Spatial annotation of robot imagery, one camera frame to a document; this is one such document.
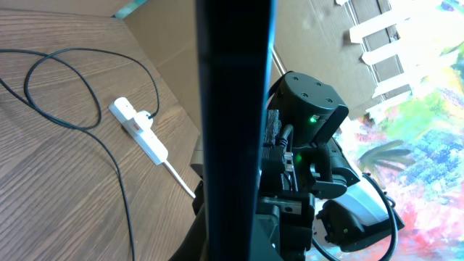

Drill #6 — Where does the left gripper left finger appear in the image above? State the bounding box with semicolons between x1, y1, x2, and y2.
169;205;209;261

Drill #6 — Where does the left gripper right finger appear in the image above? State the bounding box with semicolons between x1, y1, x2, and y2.
252;217;282;261

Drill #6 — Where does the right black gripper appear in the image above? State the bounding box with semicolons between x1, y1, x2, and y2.
256;109;314;260

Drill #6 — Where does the black USB charging cable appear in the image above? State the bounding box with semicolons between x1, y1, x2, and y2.
0;47;161;261

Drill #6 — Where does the Samsung Galaxy smartphone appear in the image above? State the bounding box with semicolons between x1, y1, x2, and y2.
195;0;277;260

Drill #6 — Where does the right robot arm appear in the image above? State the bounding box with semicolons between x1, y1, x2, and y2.
252;71;404;260

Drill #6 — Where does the white charger plug adapter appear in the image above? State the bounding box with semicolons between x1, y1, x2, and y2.
133;110;153;132

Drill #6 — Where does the colourful painted mat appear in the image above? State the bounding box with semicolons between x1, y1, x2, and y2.
304;0;464;261

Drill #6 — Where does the white power strip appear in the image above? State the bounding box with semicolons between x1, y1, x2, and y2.
109;97;168;165

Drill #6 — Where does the white slatted panel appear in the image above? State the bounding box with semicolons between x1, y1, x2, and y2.
335;1;463;122

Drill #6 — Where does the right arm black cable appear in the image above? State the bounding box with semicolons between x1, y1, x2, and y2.
311;173;399;261

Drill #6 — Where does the white power strip cord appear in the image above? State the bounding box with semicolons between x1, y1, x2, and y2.
162;160;196;199

